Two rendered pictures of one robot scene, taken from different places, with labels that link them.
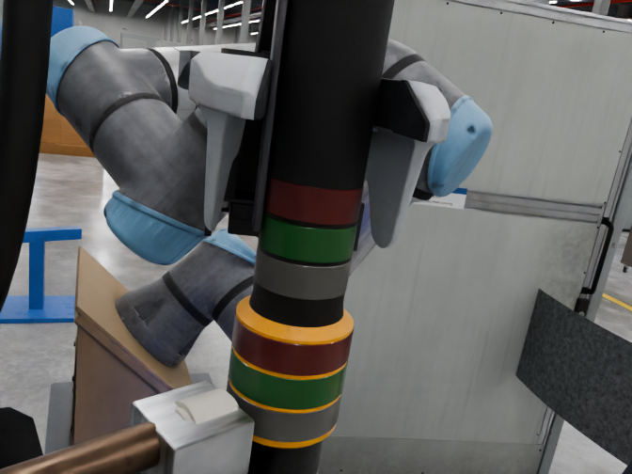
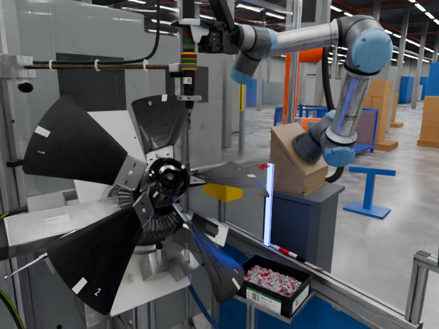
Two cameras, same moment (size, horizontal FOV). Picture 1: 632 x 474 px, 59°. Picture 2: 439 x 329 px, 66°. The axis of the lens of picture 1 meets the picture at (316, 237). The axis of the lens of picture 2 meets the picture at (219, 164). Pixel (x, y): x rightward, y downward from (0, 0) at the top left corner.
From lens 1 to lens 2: 0.94 m
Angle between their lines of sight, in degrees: 60
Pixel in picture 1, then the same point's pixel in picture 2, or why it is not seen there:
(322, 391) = (185, 61)
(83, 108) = not seen: hidden behind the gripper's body
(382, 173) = (197, 32)
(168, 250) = (237, 78)
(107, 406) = (277, 164)
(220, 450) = (174, 66)
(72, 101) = not seen: hidden behind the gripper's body
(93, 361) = (274, 147)
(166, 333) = (302, 145)
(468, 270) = not seen: outside the picture
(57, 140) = (430, 138)
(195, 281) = (315, 127)
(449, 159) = (354, 53)
